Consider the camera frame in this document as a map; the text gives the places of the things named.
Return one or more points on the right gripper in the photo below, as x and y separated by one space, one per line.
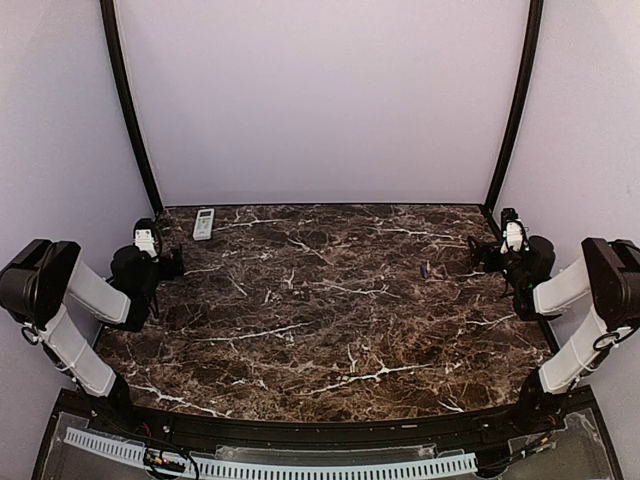
479 254

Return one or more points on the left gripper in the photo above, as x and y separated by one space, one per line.
169 272

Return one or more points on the white remote control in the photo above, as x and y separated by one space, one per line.
203 225

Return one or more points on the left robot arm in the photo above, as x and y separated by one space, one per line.
38 281

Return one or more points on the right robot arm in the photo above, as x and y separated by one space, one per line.
606 271

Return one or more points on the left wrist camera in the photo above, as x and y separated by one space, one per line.
146 237

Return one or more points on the black front rail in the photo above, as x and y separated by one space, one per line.
483 429

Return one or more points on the white slotted cable duct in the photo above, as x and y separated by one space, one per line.
253 463

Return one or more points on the right black frame post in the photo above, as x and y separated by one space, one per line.
525 70

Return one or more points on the black frame post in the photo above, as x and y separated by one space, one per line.
128 109
525 70

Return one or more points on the left black frame post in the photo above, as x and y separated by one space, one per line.
128 109

